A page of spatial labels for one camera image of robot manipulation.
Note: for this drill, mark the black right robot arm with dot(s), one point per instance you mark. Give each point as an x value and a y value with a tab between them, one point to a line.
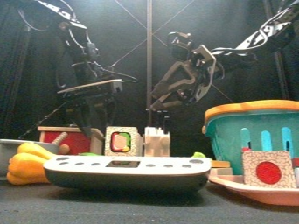
265	32

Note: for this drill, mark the teal basket with orange rim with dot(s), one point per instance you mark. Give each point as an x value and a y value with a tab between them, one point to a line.
255	131

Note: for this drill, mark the sushi block with red circle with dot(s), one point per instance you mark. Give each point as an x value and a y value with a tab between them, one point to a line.
269	170

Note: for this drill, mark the white and black toy scale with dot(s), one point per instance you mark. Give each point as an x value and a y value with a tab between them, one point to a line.
129	173

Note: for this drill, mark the tan wooden toy slice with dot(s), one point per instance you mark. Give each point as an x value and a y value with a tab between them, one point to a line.
221	165

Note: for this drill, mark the green toy piece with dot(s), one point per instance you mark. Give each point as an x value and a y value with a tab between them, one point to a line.
199	155

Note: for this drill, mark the sushi roll block green filling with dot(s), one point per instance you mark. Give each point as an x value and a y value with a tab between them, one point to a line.
122	141

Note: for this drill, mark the red wooden toy box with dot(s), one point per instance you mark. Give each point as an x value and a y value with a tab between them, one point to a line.
74	140

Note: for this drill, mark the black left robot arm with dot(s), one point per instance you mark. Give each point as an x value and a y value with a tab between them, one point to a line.
74	35

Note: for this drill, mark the yellow toy pepper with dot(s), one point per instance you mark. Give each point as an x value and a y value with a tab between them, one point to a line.
27	166

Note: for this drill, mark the pink toy plate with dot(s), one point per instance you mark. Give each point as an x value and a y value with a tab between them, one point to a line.
257	191

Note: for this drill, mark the wooden toy screw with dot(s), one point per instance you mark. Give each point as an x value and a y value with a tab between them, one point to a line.
60	138

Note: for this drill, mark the vertical metal frame pole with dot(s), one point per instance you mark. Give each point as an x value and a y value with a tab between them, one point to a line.
149	58

